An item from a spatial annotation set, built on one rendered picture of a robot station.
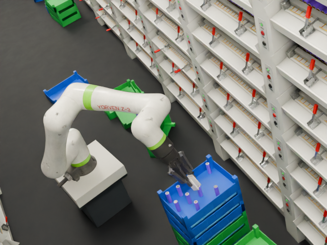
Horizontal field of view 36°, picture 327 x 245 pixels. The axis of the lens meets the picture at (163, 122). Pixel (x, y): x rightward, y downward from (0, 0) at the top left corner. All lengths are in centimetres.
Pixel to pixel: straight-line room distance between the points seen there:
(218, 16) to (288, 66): 46
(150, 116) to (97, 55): 230
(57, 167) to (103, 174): 30
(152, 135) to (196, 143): 118
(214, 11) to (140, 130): 58
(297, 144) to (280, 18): 58
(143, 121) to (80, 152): 74
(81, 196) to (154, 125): 80
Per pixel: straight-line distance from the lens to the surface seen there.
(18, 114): 402
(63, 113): 223
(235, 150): 285
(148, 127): 200
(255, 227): 222
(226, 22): 206
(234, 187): 222
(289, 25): 164
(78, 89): 229
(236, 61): 216
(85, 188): 269
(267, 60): 183
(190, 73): 282
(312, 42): 156
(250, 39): 194
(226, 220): 233
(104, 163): 277
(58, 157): 246
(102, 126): 354
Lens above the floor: 223
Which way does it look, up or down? 41 degrees down
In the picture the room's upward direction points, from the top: 19 degrees counter-clockwise
